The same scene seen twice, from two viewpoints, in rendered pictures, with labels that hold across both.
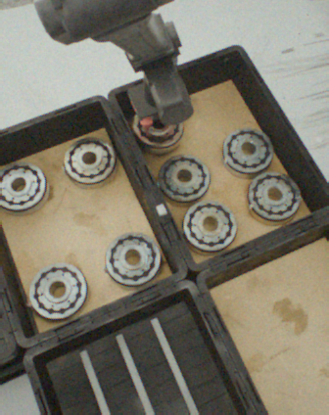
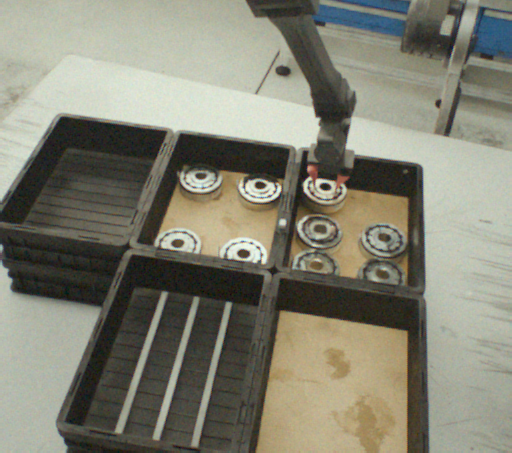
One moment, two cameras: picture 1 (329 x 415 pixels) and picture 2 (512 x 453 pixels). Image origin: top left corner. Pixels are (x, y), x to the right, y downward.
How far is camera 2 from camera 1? 0.76 m
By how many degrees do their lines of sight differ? 30
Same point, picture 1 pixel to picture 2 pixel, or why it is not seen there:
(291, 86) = (470, 246)
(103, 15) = not seen: outside the picture
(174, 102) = (327, 139)
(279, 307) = (331, 352)
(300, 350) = (326, 389)
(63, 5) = not seen: outside the picture
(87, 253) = (214, 242)
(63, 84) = not seen: hidden behind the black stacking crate
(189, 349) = (240, 337)
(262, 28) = (474, 197)
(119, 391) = (170, 331)
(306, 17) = not seen: outside the picture
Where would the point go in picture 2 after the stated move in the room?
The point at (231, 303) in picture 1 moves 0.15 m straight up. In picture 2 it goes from (295, 328) to (302, 281)
